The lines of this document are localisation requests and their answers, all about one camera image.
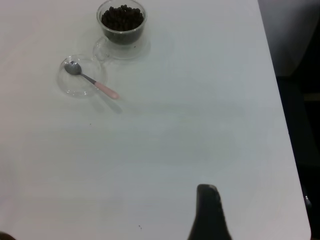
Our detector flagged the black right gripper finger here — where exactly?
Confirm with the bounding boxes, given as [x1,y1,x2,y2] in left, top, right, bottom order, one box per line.
[187,184,232,240]

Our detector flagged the metal spoon with pink handle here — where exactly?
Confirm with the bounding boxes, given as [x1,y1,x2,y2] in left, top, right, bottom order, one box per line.
[64,60,120,100]

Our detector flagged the clear glass cup with handle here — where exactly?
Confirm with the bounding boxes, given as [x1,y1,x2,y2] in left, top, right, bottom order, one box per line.
[92,0,152,61]

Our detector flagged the clear glass saucer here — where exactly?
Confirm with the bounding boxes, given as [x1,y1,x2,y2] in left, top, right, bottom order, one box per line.
[56,53,108,99]

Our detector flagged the dark coffee beans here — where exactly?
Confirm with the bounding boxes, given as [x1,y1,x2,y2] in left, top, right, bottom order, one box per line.
[100,4,145,45]

